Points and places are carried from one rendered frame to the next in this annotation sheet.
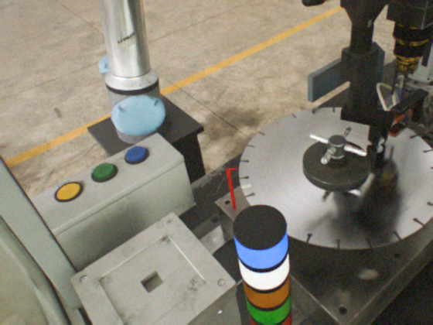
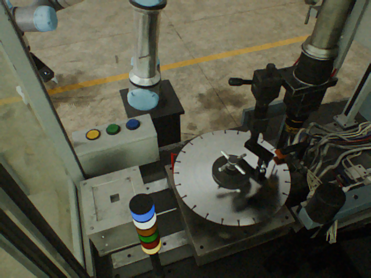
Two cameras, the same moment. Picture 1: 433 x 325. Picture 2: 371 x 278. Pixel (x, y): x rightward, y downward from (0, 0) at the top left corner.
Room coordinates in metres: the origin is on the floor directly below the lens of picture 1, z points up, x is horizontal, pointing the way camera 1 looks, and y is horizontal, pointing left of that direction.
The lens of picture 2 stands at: (-0.04, -0.17, 1.65)
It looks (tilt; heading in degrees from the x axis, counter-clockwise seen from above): 48 degrees down; 18
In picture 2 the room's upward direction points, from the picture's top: 1 degrees counter-clockwise
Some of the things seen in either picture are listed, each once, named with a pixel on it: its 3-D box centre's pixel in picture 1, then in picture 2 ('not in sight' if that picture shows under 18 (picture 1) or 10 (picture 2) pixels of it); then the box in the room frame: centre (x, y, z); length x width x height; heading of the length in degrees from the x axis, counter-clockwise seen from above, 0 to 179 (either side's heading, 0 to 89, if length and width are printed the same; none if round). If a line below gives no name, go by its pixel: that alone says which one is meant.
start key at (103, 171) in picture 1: (104, 172); (113, 130); (0.58, 0.29, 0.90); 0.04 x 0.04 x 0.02
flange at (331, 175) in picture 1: (335, 159); (231, 168); (0.48, -0.14, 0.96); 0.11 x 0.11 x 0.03
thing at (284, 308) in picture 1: (267, 295); (147, 230); (0.21, 0.00, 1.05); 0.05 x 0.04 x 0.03; 35
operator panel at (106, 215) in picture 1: (119, 202); (117, 146); (0.57, 0.29, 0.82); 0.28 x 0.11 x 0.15; 125
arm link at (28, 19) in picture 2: not in sight; (38, 16); (0.72, 0.56, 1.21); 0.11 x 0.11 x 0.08; 17
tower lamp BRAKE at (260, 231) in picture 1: (260, 236); (142, 207); (0.21, 0.00, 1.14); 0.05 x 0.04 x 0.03; 35
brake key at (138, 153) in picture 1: (137, 155); (133, 124); (0.62, 0.24, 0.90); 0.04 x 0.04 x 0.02
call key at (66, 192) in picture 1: (70, 194); (93, 135); (0.54, 0.35, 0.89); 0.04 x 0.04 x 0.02
